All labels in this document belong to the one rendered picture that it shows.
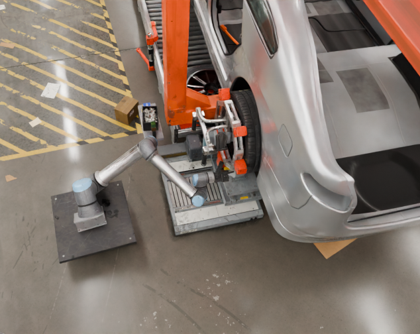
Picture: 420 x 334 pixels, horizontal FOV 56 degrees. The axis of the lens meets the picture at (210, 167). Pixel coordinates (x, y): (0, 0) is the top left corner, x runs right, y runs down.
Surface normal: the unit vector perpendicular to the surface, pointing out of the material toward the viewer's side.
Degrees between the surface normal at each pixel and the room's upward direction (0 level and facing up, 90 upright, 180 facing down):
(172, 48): 90
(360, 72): 5
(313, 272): 0
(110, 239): 0
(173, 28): 90
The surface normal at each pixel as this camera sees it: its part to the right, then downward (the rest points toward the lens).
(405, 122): 0.17, -0.21
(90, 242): 0.08, -0.54
